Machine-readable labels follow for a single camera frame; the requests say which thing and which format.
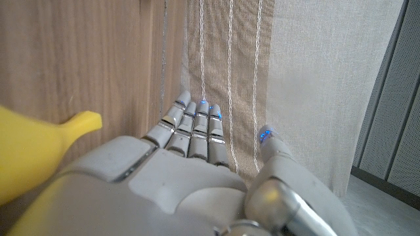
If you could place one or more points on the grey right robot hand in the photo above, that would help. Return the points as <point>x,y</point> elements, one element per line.
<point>183,190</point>

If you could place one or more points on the beige striped backdrop cloth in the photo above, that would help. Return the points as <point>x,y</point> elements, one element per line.
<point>311,82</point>

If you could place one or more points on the dark perforated wall panel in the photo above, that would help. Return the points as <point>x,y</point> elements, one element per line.
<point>393,131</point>

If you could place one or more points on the yellow toy banana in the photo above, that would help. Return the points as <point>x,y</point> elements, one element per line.
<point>29,150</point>

